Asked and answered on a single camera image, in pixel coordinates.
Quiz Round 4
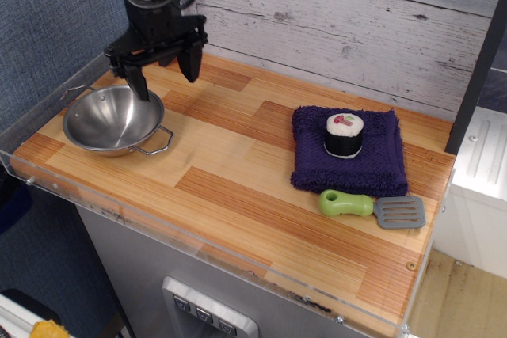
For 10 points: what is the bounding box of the toy sushi roll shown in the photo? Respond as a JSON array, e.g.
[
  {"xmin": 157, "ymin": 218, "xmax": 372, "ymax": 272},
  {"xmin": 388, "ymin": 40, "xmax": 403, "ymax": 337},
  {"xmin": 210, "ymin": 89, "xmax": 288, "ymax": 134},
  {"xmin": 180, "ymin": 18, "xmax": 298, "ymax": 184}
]
[{"xmin": 324, "ymin": 113, "xmax": 364, "ymax": 159}]

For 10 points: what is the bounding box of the dark grey left post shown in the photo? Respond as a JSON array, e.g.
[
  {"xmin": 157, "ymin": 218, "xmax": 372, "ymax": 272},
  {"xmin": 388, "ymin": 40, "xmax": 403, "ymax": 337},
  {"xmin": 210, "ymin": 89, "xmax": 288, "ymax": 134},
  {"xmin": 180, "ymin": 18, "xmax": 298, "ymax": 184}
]
[{"xmin": 157, "ymin": 53, "xmax": 177, "ymax": 67}]

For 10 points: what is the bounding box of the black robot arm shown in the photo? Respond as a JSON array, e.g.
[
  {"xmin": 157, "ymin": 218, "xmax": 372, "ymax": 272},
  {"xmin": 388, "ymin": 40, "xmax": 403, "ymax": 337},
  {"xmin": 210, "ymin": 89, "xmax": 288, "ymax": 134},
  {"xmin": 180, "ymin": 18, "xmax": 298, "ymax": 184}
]
[{"xmin": 105, "ymin": 0, "xmax": 208, "ymax": 101}]

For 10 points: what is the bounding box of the dark grey post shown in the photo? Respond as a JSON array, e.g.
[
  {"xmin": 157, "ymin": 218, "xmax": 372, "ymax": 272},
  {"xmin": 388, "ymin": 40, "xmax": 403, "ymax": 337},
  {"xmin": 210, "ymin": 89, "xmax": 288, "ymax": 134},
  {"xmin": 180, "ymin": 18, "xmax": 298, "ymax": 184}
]
[
  {"xmin": 157, "ymin": 53, "xmax": 177, "ymax": 67},
  {"xmin": 444, "ymin": 0, "xmax": 506, "ymax": 155}
]

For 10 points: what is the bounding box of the clear acrylic front guard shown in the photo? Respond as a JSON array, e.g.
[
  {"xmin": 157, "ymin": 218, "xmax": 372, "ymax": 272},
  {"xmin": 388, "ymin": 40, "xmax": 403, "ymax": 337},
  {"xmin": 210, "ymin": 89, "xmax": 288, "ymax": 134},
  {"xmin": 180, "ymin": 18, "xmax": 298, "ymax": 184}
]
[{"xmin": 2, "ymin": 144, "xmax": 454, "ymax": 337}]

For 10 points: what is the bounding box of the small stainless steel pot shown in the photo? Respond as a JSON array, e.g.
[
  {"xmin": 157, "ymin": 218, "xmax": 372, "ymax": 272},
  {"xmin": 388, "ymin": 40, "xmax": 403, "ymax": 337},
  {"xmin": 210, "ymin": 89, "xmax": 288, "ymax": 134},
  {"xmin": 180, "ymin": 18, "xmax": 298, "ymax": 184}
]
[{"xmin": 60, "ymin": 85, "xmax": 174, "ymax": 157}]

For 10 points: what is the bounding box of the purple cloth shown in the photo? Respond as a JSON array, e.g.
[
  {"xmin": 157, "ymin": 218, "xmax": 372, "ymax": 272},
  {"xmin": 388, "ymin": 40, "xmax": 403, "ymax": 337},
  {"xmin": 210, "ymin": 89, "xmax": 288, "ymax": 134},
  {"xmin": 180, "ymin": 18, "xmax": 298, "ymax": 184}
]
[{"xmin": 291, "ymin": 106, "xmax": 409, "ymax": 197}]

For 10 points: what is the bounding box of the grey toy fridge cabinet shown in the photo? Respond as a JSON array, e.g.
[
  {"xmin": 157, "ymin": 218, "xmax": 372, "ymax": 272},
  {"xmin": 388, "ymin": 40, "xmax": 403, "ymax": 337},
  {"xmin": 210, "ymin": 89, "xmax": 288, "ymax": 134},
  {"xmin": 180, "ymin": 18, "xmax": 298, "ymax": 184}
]
[{"xmin": 77, "ymin": 205, "xmax": 381, "ymax": 338}]

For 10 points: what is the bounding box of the dark grey right post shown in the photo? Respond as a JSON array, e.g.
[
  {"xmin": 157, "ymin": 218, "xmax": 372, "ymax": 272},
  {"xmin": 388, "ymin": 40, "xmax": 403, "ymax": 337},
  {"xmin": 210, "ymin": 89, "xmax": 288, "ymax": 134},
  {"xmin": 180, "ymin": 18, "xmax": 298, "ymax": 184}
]
[{"xmin": 444, "ymin": 0, "xmax": 506, "ymax": 155}]

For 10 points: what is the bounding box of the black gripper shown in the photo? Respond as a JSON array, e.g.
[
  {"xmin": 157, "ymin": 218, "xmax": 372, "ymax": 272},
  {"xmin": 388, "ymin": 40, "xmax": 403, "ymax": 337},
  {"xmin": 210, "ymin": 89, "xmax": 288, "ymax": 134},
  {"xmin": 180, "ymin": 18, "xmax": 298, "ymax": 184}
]
[{"xmin": 105, "ymin": 0, "xmax": 208, "ymax": 101}]

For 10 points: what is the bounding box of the yellow object at corner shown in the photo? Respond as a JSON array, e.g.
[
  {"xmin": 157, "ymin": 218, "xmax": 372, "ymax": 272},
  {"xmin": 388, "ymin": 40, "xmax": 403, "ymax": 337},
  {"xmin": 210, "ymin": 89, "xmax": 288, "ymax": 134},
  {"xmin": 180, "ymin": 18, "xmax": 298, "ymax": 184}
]
[{"xmin": 29, "ymin": 320, "xmax": 71, "ymax": 338}]

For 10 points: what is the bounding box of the silver dispenser button panel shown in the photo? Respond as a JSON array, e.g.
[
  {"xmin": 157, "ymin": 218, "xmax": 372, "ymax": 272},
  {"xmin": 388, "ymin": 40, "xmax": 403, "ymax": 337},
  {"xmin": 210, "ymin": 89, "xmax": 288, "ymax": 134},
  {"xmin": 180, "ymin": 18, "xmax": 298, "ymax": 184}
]
[{"xmin": 162, "ymin": 276, "xmax": 259, "ymax": 338}]

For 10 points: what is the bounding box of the green handled grey toy spatula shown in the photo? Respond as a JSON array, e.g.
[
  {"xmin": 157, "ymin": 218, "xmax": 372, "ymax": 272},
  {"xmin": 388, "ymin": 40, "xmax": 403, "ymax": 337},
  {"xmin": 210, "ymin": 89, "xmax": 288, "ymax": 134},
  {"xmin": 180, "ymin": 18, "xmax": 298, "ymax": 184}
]
[{"xmin": 318, "ymin": 189, "xmax": 426, "ymax": 230}]

